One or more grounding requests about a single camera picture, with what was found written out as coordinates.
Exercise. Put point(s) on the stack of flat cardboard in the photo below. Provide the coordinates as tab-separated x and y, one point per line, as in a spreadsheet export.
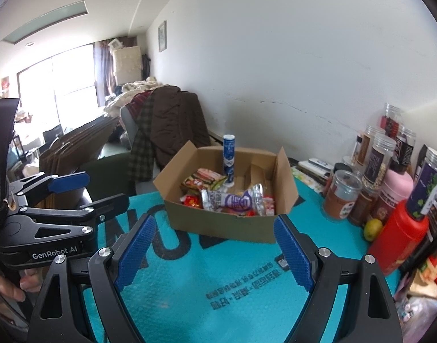
79	139

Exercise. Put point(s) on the white remote control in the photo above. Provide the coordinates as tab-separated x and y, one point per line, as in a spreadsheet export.
313	164

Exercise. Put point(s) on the brown cardboard box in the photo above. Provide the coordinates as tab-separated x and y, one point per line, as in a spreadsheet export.
222	228

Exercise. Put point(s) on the dark green plaid cloth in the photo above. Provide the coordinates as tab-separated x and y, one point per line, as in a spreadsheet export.
141	150

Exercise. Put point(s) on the bright window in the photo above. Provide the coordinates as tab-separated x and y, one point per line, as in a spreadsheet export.
72	78

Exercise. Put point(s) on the narrow black pouch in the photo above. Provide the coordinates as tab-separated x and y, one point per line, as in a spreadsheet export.
420	160

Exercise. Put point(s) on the small white box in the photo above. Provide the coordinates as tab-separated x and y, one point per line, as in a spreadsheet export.
115	43

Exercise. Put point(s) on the pink bottle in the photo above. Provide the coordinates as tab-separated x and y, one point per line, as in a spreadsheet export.
393	189

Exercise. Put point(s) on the small black packet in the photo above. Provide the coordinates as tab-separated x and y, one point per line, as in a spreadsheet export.
282	262

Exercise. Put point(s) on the red flask bottle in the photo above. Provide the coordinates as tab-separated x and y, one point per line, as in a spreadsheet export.
397	235

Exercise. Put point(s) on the grey chair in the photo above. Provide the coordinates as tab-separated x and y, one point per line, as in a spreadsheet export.
127	125

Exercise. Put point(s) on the clear jar brown label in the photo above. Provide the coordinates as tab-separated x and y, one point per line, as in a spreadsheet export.
361	146

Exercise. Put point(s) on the large red snack packet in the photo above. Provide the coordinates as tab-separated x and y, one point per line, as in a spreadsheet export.
190	200

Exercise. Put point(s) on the white baseboard heater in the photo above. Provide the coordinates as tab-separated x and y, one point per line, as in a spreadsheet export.
216	138

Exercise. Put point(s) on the small brown jar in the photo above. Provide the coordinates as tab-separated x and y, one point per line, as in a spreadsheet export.
361	205

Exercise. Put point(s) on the wide jar brown powder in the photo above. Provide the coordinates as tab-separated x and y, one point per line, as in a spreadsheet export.
341	200

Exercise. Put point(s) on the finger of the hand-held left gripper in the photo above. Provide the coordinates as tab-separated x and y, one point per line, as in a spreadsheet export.
70	181
107	205

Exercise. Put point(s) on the brown quilted jacket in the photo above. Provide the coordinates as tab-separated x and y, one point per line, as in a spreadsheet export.
175	121

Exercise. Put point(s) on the purple silver snack packet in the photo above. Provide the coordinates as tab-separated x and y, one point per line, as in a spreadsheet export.
236	200

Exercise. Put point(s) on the clear jar red label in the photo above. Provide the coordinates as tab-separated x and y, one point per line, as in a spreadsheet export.
391	121

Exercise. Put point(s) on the tall jar with seeds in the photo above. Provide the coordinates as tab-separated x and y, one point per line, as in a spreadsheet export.
377	160

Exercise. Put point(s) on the person's left hand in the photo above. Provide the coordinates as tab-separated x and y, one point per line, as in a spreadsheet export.
11	287

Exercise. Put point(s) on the cream bedding pile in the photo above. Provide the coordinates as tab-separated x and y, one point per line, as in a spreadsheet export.
139	85

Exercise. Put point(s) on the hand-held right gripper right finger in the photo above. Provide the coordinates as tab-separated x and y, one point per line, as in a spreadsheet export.
295	253

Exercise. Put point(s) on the clear jar dark label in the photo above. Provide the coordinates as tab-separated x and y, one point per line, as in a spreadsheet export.
404	146

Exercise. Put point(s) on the gold rectangular box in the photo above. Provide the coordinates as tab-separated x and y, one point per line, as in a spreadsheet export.
256	178

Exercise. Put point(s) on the red white snack packet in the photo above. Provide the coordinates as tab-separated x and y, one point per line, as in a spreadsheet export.
268	205

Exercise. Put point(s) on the yellow red snack box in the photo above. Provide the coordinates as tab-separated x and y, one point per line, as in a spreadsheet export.
436	268

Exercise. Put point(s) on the clear jar purple label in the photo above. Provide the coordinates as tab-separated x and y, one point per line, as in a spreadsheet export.
425	185

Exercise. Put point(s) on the floral paper pack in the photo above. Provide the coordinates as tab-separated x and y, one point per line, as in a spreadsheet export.
307	182

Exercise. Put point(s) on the brown curtain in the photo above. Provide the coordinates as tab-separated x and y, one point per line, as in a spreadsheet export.
102	71

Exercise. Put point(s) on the small framed wall picture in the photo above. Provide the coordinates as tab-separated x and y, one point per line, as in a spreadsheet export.
162	35

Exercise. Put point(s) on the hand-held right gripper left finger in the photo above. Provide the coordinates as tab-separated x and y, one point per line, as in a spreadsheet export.
134	253

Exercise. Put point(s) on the teal bubble mat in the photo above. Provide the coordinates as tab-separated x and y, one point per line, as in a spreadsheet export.
222	311

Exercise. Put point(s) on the blue tablet tube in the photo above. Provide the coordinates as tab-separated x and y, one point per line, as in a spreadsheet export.
228	157

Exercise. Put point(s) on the red striped cloth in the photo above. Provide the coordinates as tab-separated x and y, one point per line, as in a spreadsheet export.
138	102

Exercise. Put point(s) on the dark green chair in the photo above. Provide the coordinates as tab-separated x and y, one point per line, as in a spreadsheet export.
107	175

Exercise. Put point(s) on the yellow green lemon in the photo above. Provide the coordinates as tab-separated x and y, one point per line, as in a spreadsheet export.
372	229

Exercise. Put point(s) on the clear plastic bags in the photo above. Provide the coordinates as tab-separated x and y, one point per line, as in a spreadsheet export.
418	309

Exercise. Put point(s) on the cream quilted panel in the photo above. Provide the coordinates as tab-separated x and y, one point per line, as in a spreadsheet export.
127	64

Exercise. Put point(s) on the recessed ceiling light panel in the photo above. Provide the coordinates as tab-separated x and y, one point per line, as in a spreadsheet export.
43	21

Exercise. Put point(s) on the green red noodle packet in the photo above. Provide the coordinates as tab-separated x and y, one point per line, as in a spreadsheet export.
200	178

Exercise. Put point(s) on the small black lid jar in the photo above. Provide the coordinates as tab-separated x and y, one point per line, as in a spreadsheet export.
341	169

